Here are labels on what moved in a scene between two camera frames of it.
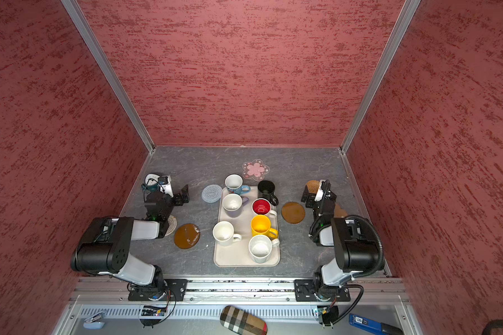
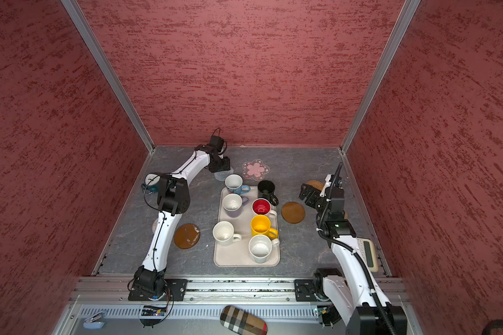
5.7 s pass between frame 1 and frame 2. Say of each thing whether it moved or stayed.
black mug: stayed
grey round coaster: moved
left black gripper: moved
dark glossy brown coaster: stayed
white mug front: stayed
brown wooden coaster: stayed
